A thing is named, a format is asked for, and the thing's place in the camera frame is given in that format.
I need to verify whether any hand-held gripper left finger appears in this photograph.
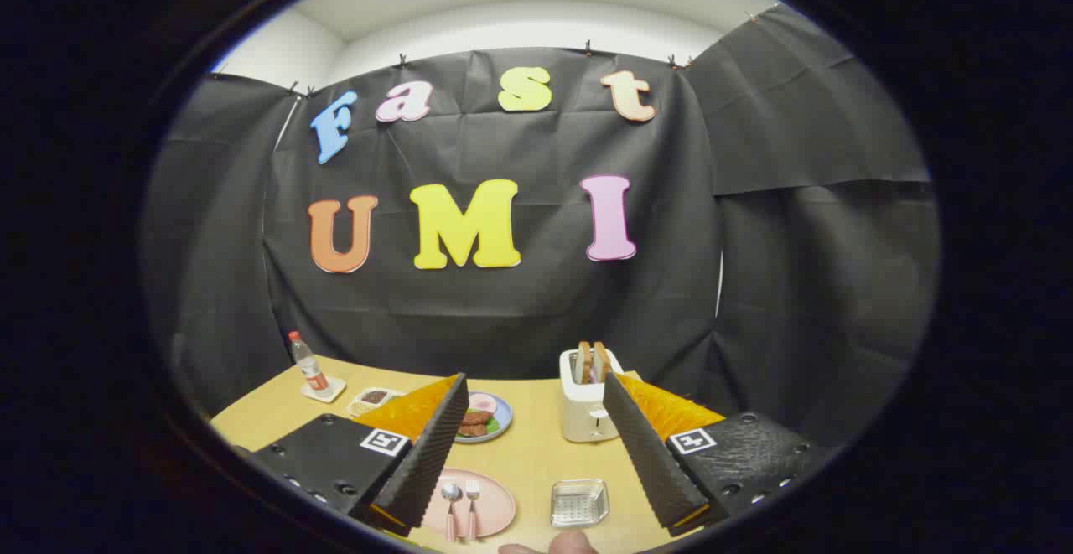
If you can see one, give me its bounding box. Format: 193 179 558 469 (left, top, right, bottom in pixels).
231 372 470 538

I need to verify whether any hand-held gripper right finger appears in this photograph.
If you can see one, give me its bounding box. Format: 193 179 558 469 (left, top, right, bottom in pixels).
602 371 827 538

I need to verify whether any spoon with checkered handle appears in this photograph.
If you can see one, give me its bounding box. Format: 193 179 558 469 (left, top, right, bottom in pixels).
441 483 463 542

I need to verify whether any white toaster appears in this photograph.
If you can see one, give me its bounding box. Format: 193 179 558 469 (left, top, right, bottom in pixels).
559 346 625 443

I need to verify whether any white divided condiment tray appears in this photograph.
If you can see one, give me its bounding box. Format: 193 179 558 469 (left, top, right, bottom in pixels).
346 386 407 418

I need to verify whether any blue plate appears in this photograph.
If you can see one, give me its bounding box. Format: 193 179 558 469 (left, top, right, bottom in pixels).
453 391 514 444

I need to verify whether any pink plate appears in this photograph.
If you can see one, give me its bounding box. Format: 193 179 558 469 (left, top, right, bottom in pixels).
419 468 517 540

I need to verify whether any white square coaster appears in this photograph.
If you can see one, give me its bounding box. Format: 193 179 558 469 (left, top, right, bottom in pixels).
300 376 347 404

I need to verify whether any clear bottle with red cap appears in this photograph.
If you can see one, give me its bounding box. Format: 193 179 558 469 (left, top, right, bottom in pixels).
288 331 330 393

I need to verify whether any metal wire basket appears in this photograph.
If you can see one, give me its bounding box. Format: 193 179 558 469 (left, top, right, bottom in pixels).
550 479 610 530

